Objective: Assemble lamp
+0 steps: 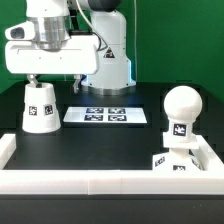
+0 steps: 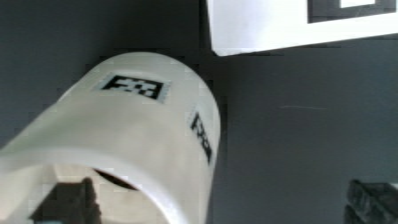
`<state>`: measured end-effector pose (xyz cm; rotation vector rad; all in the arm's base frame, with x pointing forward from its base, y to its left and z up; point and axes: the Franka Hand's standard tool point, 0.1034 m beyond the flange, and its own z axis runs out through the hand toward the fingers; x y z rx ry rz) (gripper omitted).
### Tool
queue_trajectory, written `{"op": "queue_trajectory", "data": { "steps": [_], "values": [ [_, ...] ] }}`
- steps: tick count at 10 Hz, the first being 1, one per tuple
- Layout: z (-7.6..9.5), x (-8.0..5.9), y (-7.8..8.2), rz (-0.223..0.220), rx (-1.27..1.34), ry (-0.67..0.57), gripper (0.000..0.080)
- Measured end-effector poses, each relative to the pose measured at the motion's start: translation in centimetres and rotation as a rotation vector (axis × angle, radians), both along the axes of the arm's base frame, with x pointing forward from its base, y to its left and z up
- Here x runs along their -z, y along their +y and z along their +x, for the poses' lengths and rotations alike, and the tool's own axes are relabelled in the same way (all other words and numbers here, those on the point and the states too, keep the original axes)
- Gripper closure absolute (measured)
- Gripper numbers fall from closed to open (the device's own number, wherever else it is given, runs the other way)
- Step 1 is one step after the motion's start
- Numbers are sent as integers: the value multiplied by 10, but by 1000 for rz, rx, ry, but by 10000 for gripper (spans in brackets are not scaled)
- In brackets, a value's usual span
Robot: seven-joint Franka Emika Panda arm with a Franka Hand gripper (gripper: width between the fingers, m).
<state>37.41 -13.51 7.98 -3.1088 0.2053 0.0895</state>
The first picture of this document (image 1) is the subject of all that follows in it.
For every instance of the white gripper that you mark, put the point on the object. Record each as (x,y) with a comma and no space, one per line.
(78,55)

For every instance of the white lamp shade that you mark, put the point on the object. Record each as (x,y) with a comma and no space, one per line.
(40,113)

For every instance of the white lamp bulb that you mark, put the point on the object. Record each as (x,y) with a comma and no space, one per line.
(182,106)

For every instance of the white lamp base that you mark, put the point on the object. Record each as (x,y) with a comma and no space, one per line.
(178,157)

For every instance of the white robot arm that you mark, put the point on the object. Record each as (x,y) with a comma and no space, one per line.
(56,21)

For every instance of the white marker tag board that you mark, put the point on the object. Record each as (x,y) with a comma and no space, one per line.
(112,115)

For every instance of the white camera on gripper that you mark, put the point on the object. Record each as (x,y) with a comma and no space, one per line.
(21,32)

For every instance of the white U-shaped frame wall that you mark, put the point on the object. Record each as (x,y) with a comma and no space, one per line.
(208,181)

